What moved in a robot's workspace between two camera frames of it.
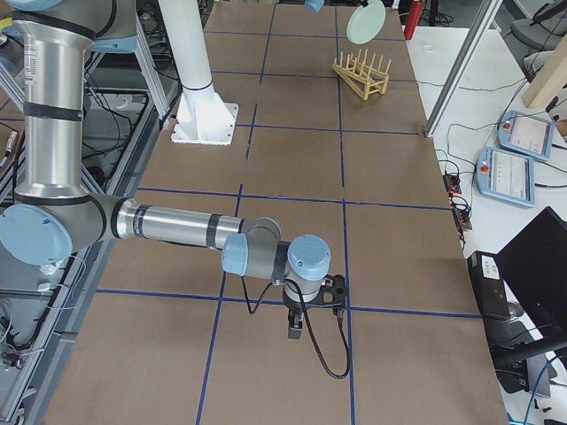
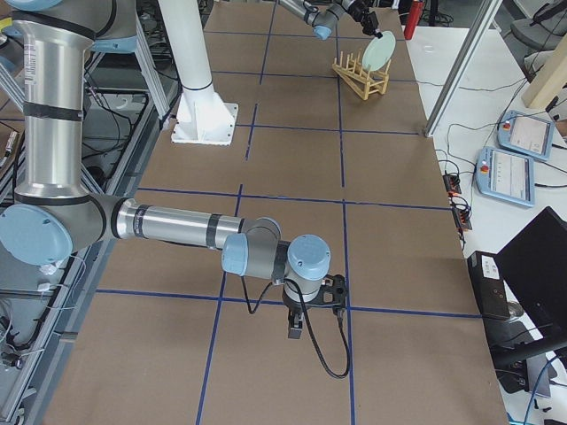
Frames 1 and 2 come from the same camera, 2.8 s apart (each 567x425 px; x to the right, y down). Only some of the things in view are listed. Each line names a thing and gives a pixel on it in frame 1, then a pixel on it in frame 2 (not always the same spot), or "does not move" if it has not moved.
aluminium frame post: (488, 15) does not move
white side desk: (500, 157) does not move
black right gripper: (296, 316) does not move
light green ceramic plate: (366, 22) → (379, 51)
